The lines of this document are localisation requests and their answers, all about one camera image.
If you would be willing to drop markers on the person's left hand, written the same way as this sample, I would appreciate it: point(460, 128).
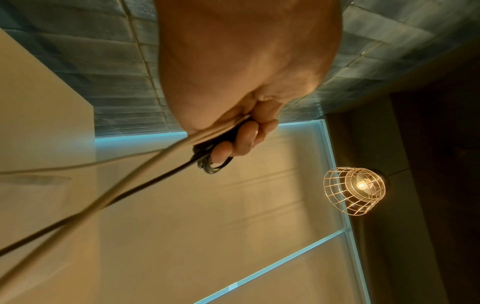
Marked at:
point(243, 53)

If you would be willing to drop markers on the white table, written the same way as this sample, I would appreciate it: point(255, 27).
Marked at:
point(41, 118)

